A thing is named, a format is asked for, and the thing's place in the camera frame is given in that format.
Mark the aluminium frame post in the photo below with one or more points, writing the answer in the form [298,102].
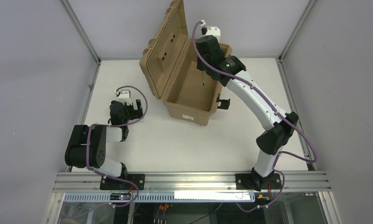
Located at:
[296,29]
[79,29]

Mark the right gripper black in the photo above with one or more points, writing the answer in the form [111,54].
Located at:
[203,66]

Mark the aluminium front rail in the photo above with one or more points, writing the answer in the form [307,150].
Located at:
[167,182]

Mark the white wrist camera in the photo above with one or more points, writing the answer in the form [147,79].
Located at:
[124,96]
[211,30]

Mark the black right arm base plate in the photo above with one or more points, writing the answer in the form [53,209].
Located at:
[244,181]

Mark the white slotted cable duct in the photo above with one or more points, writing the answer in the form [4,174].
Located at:
[176,197]

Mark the aluminium frame post left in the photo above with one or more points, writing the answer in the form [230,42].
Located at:
[79,29]

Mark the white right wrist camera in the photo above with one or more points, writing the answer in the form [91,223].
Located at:
[211,30]

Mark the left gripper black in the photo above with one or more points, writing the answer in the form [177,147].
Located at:
[133,110]

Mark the black front toolbox latch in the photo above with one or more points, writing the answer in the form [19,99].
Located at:
[223,104]

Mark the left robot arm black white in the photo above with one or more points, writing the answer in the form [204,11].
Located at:
[87,144]

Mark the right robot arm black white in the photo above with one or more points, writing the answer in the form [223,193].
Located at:
[278,124]

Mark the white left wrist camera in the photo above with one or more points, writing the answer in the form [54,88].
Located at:
[124,96]

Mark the tan plastic toolbox with lid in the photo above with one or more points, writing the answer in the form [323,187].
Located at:
[169,64]

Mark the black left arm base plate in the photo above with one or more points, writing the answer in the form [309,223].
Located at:
[112,184]

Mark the aluminium frame post right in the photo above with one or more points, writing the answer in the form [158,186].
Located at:
[296,29]

